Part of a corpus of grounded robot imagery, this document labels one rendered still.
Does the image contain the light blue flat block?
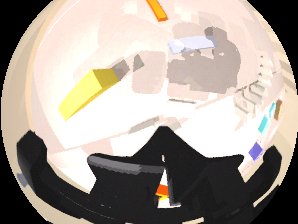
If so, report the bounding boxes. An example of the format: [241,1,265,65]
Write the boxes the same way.
[258,116,270,137]
[269,103,275,119]

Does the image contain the orange flat bar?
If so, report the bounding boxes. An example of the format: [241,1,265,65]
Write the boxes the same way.
[146,0,166,22]

